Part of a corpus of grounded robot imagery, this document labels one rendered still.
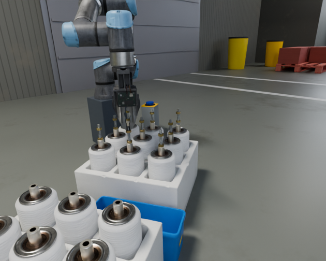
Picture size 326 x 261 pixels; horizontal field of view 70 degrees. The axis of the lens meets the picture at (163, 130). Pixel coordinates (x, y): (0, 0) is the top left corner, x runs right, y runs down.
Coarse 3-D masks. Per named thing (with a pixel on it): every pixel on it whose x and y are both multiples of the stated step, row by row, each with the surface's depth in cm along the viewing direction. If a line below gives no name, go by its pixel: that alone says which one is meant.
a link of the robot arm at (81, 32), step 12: (84, 0) 93; (96, 0) 97; (84, 12) 81; (96, 12) 90; (72, 24) 72; (84, 24) 73; (96, 24) 74; (72, 36) 73; (84, 36) 73; (96, 36) 74
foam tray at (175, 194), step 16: (192, 144) 104; (192, 160) 97; (80, 176) 85; (96, 176) 82; (112, 176) 81; (128, 176) 81; (144, 176) 81; (176, 176) 80; (192, 176) 101; (80, 192) 88; (96, 192) 85; (112, 192) 83; (128, 192) 80; (144, 192) 78; (160, 192) 76; (176, 192) 74; (176, 208) 76
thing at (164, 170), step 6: (150, 156) 79; (174, 156) 79; (150, 162) 78; (156, 162) 76; (162, 162) 76; (168, 162) 76; (174, 162) 80; (150, 168) 79; (156, 168) 77; (162, 168) 77; (168, 168) 77; (174, 168) 80; (150, 174) 80; (156, 174) 78; (162, 174) 77; (168, 174) 78; (174, 174) 81; (162, 180) 78; (168, 180) 79
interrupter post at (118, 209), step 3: (114, 201) 52; (117, 201) 52; (120, 201) 52; (114, 204) 51; (117, 204) 51; (120, 204) 51; (114, 207) 51; (117, 207) 51; (120, 207) 51; (123, 207) 52; (114, 210) 51; (117, 210) 51; (120, 210) 51; (123, 210) 52; (114, 213) 52; (117, 213) 51; (120, 213) 51; (123, 213) 52; (117, 216) 52
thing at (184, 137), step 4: (168, 132) 100; (188, 132) 100; (176, 136) 97; (180, 136) 97; (184, 136) 98; (188, 136) 100; (184, 140) 98; (188, 140) 100; (184, 144) 99; (188, 144) 102; (184, 148) 100; (188, 148) 102
